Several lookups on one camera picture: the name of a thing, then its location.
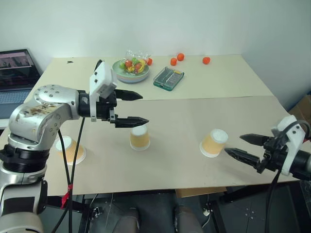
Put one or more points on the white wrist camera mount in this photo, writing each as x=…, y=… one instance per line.
x=292, y=143
x=103, y=77

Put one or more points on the small orange ball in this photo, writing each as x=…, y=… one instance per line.
x=206, y=60
x=173, y=61
x=150, y=61
x=180, y=56

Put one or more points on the clear bag of toy fruit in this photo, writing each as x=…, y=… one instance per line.
x=136, y=61

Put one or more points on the green bowl of fruit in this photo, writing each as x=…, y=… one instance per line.
x=132, y=77

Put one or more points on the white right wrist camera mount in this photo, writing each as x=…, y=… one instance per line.
x=292, y=143

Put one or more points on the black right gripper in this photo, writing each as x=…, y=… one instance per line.
x=274, y=155

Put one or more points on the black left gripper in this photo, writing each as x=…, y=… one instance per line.
x=104, y=109

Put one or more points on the small black clip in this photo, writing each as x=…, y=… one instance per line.
x=70, y=61

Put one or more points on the dark rounded shape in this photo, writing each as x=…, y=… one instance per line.
x=128, y=221
x=187, y=219

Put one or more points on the orange white paper cup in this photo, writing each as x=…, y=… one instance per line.
x=212, y=145
x=73, y=151
x=139, y=139

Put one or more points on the open grey laptop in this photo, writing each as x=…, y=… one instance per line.
x=14, y=80

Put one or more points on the green screwdriver bit case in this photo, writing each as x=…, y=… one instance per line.
x=168, y=78

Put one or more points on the brown cardboard box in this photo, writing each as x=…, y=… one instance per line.
x=301, y=110

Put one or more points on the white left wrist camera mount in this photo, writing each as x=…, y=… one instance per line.
x=103, y=77

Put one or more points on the brown cardboard sheet under table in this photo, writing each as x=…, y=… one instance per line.
x=199, y=191

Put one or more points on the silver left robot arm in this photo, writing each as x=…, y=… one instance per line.
x=41, y=114

